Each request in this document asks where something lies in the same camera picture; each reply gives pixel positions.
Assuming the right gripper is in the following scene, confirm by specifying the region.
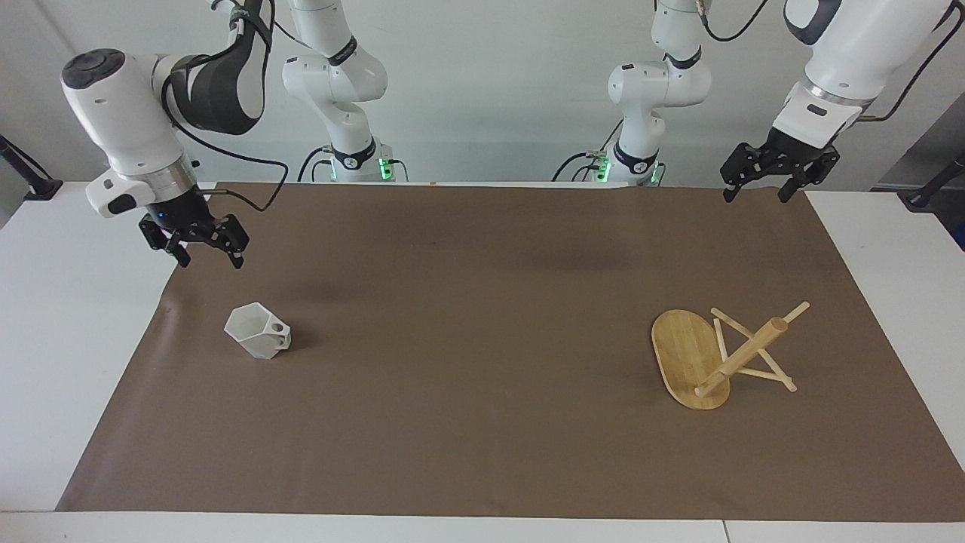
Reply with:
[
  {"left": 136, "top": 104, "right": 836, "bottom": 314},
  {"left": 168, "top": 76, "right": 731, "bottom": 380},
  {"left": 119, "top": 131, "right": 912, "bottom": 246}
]
[{"left": 138, "top": 189, "right": 250, "bottom": 270}]

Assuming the black stand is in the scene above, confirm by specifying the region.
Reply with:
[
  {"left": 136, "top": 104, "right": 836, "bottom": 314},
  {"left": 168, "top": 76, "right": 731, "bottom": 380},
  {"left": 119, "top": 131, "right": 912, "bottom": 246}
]
[
  {"left": 0, "top": 134, "right": 66, "bottom": 202},
  {"left": 903, "top": 153, "right": 965, "bottom": 210}
]

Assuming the white faceted cup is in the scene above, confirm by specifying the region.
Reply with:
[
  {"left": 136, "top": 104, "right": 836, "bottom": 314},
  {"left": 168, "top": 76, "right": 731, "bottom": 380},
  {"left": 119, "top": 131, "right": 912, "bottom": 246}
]
[{"left": 223, "top": 302, "right": 293, "bottom": 360}]

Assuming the wooden cup rack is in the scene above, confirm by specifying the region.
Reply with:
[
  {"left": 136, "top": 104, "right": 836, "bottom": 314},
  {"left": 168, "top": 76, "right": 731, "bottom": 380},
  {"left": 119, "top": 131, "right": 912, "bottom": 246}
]
[{"left": 651, "top": 301, "right": 812, "bottom": 411}]

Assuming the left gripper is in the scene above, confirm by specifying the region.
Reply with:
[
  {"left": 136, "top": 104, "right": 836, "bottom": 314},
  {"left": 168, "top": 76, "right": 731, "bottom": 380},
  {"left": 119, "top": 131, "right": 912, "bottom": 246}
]
[{"left": 719, "top": 127, "right": 842, "bottom": 204}]

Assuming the black cable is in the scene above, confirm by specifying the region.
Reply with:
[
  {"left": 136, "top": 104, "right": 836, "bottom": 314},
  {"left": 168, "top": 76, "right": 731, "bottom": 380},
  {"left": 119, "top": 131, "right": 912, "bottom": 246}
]
[
  {"left": 160, "top": 57, "right": 290, "bottom": 213},
  {"left": 296, "top": 145, "right": 334, "bottom": 183},
  {"left": 697, "top": 0, "right": 771, "bottom": 44},
  {"left": 552, "top": 151, "right": 604, "bottom": 183},
  {"left": 858, "top": 6, "right": 965, "bottom": 124}
]

